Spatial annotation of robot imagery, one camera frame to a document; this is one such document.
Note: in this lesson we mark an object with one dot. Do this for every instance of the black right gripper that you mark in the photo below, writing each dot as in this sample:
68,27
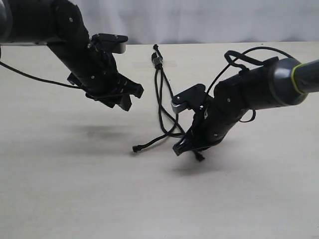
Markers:
209,127

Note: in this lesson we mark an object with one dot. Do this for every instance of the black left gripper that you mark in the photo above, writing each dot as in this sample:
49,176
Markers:
95,71

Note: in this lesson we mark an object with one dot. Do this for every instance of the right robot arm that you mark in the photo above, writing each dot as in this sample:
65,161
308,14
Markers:
276,83

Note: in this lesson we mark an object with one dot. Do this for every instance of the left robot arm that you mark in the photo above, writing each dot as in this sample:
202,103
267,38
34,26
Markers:
59,25

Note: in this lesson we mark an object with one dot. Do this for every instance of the white backdrop curtain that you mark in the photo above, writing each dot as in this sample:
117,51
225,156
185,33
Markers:
203,21

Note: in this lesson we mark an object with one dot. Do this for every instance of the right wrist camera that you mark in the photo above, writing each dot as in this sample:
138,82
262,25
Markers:
189,99

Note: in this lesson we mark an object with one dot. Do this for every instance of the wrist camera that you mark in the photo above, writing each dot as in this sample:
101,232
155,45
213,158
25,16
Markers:
110,42
189,99

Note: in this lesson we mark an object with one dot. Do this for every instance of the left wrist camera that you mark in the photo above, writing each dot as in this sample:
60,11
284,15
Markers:
110,42

